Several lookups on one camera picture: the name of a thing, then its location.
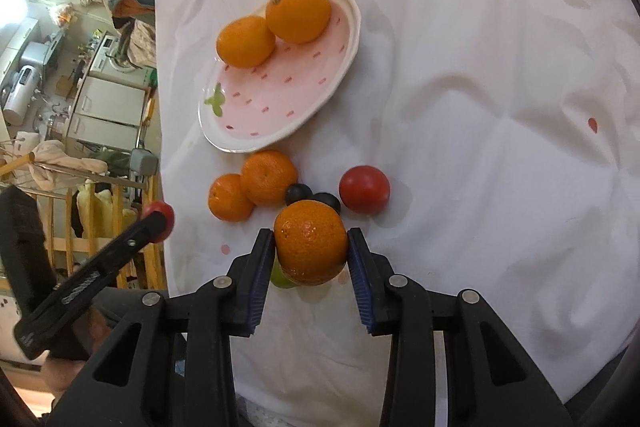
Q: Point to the small mandarin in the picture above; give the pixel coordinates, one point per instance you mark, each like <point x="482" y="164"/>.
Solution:
<point x="310" y="247"/>
<point x="227" y="199"/>
<point x="269" y="179"/>

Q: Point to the dark grape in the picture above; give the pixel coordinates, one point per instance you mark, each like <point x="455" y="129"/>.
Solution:
<point x="327" y="201"/>
<point x="298" y="193"/>

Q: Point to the green round fruit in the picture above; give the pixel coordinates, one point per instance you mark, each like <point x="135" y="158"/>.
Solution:
<point x="281" y="279"/>

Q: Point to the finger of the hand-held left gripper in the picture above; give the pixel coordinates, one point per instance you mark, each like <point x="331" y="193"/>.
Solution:
<point x="95" y="274"/>

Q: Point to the white refrigerator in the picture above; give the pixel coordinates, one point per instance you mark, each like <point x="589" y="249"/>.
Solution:
<point x="107" y="107"/>

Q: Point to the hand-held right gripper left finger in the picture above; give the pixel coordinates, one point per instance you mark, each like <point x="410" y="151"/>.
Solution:
<point x="255" y="287"/>

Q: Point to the red tomato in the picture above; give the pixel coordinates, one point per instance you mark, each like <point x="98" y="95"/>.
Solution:
<point x="162" y="217"/>
<point x="364" y="189"/>

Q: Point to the white water heater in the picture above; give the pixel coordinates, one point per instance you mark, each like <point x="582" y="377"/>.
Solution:
<point x="20" y="94"/>

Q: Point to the white washing machine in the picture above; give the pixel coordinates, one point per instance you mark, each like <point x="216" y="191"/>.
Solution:
<point x="117" y="57"/>

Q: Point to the wooden drying rack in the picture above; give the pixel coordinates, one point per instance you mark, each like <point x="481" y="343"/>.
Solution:
<point x="60" y="247"/>

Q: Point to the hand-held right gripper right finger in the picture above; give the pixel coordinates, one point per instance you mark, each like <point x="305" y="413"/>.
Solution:
<point x="361" y="292"/>

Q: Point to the large smooth orange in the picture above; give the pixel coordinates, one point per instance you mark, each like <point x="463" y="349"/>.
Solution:
<point x="245" y="42"/>

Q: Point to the white bear-print bed sheet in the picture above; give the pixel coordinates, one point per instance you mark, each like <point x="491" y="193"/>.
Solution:
<point x="475" y="157"/>

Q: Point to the large orange with stem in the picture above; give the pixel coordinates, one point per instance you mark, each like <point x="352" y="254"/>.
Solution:
<point x="299" y="13"/>

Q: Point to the grey box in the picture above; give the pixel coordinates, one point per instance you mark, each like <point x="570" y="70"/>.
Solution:
<point x="143" y="163"/>

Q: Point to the pink strawberry-print plate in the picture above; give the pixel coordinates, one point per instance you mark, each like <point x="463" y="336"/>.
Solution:
<point x="285" y="107"/>

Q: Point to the beige cloth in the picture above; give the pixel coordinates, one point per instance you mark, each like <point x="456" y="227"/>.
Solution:
<point x="60" y="159"/>

